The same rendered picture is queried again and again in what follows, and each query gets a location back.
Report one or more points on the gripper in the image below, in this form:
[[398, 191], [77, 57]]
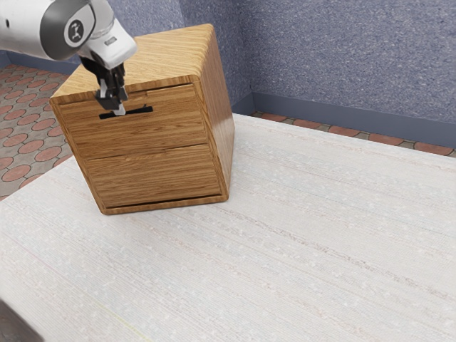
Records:
[[107, 75]]

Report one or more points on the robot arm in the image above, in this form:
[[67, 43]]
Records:
[[32, 25]]

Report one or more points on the wooden two-drawer cabinet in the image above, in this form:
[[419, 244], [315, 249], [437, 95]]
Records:
[[149, 149]]

